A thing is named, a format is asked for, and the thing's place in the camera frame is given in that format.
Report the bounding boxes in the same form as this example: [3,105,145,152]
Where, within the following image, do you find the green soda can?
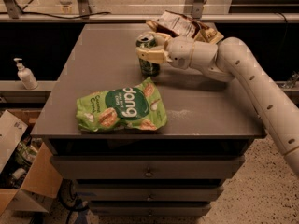
[136,33,160,77]

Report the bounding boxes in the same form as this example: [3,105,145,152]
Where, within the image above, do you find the black cable on ledge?
[0,10,112,20]

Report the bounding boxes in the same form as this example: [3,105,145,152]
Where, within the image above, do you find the grey drawer cabinet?
[33,24,264,217]

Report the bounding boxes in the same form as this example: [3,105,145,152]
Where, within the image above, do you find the white pump lotion bottle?
[14,58,38,90]

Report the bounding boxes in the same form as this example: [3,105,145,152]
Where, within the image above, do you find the green dang chips bag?
[76,77,167,133]

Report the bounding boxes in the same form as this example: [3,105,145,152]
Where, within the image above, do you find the brown crumpled snack bag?
[146,11,224,44]

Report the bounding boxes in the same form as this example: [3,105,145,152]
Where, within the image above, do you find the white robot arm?
[135,33,299,176]

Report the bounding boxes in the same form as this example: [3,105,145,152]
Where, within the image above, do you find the open cardboard box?
[0,109,63,214]

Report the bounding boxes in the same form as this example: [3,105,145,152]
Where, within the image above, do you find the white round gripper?
[135,32,194,70]

